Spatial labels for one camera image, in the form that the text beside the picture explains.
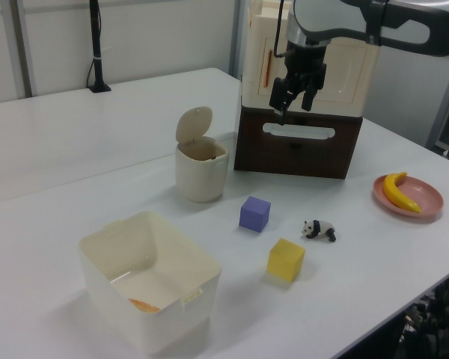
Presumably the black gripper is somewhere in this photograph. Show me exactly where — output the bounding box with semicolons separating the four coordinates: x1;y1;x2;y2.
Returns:
268;40;329;126

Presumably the beige cylindrical cup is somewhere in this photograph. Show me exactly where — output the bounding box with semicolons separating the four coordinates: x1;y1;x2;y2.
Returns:
174;105;230;203

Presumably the orange tape strip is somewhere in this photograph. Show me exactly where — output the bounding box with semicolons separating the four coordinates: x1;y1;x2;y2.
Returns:
262;49;274;89

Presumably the cream plastic storage box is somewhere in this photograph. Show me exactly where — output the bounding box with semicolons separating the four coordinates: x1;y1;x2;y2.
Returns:
240;0;382;120

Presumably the dark brown drawer box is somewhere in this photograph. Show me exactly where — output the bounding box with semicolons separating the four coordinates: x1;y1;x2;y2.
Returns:
233;105;364;180

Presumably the purple cube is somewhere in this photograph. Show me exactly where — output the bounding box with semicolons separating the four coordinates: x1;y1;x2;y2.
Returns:
238;195;272;234

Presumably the panda toy figure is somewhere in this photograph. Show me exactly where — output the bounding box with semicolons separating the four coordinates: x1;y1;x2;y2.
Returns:
299;219;337;243

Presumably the yellow banana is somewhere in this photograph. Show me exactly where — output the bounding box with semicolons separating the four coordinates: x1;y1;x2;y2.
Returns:
382;171;422;214

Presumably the pink plate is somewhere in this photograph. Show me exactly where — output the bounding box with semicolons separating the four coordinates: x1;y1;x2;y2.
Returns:
372;174;445;223

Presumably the yellow cube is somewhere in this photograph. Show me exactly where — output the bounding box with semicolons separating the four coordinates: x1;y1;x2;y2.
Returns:
266;238;307;284

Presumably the black stand pole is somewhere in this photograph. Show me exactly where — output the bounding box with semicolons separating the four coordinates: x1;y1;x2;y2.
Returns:
88;0;112;93

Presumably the orange item in bin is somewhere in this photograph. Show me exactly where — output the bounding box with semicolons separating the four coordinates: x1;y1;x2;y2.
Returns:
128;298;162;314

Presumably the black office chair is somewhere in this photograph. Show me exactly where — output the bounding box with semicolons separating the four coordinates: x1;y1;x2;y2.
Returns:
392;269;449;359

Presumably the white open plastic bin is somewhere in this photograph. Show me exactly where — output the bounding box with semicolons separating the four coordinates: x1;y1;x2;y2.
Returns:
77;210;222;355

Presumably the white drawer handle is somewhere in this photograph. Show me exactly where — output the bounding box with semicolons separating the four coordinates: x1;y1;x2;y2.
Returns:
262;122;336;141

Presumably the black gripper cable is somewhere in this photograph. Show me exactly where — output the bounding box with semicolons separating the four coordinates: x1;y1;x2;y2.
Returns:
272;0;291;59

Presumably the black cable on pole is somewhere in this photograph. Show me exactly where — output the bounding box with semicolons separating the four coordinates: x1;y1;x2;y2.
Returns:
86;55;97;90

